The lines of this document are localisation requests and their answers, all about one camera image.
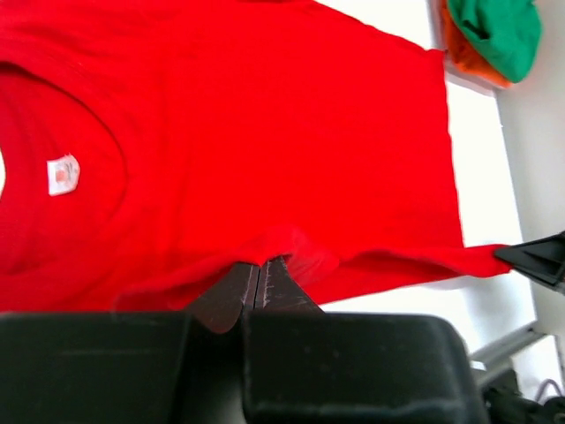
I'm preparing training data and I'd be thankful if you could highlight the folded green t-shirt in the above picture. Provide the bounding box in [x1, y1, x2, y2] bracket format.
[447, 0, 542, 83]

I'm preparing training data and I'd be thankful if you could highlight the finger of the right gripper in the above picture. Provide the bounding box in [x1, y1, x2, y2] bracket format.
[494, 231, 565, 290]

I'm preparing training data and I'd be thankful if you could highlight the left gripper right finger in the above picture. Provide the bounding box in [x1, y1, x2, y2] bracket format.
[255, 258, 322, 313]

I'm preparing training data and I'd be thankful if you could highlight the red t-shirt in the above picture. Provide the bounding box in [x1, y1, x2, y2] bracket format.
[1, 1, 509, 312]

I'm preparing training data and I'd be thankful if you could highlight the folded orange t-shirt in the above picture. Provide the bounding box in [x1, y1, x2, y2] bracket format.
[439, 0, 513, 89]

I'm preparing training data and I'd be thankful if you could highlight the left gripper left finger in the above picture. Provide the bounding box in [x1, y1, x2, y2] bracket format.
[187, 263, 260, 334]

